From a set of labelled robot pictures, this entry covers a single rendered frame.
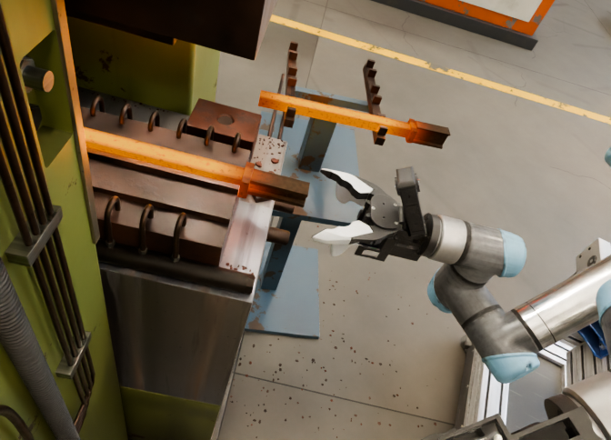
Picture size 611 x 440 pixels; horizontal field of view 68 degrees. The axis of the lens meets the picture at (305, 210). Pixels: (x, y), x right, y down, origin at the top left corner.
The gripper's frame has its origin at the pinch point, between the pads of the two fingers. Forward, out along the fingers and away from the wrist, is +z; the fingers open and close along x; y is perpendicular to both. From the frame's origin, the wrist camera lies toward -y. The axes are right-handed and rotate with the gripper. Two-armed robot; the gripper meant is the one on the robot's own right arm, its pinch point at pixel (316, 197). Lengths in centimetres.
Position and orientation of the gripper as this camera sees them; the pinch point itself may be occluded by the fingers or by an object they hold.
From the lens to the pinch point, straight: 70.6
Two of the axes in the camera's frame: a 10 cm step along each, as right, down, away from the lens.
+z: -9.7, -2.4, -1.0
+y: -2.4, 6.5, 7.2
